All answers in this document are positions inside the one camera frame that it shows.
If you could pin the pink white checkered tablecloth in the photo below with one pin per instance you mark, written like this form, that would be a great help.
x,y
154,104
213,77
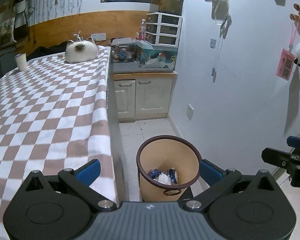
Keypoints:
x,y
52,110

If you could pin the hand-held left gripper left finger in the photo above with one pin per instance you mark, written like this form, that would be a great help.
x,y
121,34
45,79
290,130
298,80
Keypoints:
x,y
90,171

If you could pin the cream floor cabinet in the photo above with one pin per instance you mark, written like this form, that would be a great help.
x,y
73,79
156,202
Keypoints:
x,y
150,97

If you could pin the small dark glass tank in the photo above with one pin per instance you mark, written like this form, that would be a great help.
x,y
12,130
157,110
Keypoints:
x,y
167,3

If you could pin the crushed blue soda can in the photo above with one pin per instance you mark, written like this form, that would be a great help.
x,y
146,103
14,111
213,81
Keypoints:
x,y
173,176

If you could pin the blue snack wrapper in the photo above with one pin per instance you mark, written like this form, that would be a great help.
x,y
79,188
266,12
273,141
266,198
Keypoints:
x,y
156,173

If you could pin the clear plastic bottle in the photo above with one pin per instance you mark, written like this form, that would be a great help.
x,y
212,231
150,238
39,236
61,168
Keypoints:
x,y
142,31

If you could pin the white plant pot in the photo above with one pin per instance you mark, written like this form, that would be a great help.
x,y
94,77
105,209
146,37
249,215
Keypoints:
x,y
20,5

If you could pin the beige bin with brown rim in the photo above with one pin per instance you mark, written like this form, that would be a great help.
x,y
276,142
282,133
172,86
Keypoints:
x,y
170,157

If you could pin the small hanging pendant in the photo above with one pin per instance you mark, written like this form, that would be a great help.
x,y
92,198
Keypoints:
x,y
213,74

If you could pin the white cat-shaped ceramic figure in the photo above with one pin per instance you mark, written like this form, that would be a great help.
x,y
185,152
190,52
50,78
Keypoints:
x,y
81,52

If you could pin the white wall power strip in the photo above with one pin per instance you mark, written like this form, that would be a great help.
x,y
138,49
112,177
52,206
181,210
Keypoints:
x,y
98,36

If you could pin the white cup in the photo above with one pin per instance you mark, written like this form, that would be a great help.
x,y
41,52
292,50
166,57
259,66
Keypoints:
x,y
21,62

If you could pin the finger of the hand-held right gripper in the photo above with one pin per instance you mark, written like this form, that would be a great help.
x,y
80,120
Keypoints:
x,y
273,156
298,142

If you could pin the white drawer unit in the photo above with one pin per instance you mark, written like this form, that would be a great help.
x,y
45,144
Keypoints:
x,y
157,30

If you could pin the small metal ornament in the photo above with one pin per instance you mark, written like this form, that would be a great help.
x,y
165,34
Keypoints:
x,y
78,37

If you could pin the clutter tray on cabinet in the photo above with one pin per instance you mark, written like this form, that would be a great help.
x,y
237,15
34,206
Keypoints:
x,y
145,57

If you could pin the fringed wall hanging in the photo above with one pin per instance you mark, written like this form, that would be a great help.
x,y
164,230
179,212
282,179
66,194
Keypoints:
x,y
65,0

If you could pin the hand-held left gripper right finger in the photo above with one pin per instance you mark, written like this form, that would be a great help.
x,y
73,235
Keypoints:
x,y
210,172

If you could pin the white tissue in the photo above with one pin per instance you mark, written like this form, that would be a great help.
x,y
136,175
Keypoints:
x,y
164,180

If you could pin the white wall socket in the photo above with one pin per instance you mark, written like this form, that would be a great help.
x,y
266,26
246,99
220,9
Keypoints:
x,y
190,111

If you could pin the dark hanging ornament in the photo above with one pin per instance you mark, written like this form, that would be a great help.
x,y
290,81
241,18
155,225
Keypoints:
x,y
225,26

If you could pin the pink card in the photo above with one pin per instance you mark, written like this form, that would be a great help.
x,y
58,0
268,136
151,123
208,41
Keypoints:
x,y
285,65

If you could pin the small wall photo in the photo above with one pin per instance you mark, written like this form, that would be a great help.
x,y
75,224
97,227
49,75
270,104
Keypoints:
x,y
212,43

